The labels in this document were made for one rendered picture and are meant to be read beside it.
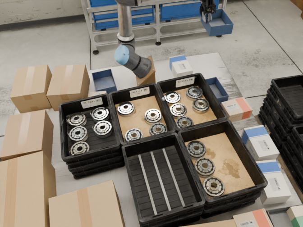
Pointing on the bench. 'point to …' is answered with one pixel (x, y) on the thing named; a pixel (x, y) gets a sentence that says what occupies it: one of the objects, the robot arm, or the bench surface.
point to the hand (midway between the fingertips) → (206, 20)
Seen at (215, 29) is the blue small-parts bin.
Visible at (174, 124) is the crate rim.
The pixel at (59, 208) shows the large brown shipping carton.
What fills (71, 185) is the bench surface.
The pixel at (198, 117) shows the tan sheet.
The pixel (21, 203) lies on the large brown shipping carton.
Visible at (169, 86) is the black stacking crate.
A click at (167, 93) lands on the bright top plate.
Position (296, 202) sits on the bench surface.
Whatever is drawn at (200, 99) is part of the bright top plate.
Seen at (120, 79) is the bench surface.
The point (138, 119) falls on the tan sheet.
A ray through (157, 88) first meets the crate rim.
